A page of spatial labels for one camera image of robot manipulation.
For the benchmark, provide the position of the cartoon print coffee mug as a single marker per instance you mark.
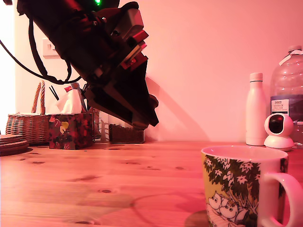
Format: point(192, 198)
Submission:
point(232, 179)

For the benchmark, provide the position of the white tissue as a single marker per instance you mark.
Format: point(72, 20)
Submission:
point(69, 102)

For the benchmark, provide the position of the floral print tissue box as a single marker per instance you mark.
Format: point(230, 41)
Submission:
point(69, 132)

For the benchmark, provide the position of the black sticks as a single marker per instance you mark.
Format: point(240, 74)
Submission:
point(54, 93)

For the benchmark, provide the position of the woven wicker basket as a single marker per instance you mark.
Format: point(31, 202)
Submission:
point(26, 127)

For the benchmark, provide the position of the white insulated bottle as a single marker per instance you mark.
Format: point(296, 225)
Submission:
point(255, 113)

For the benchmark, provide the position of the large clear water bottle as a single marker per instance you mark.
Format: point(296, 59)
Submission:
point(286, 80)

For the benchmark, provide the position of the white wall socket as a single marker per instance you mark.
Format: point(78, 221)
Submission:
point(48, 48)

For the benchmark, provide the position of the grey camera box on bracket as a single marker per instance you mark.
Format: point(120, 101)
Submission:
point(133, 21)

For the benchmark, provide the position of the small white round camera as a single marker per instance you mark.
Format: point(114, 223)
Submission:
point(278, 139)

